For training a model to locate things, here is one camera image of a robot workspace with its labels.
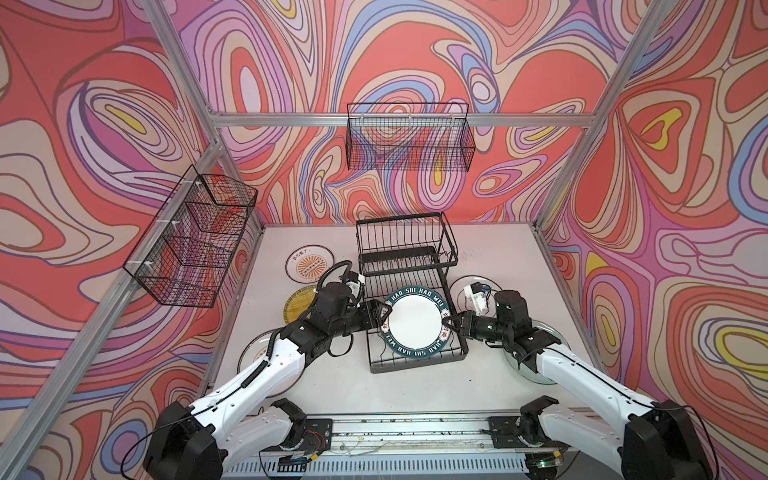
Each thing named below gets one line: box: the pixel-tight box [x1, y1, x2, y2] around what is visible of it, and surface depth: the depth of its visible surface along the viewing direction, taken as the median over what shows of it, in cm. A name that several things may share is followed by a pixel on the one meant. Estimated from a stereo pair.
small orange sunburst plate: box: [285, 244, 335, 284], surface depth 110 cm
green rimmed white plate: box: [380, 285, 451, 359], surface depth 81 cm
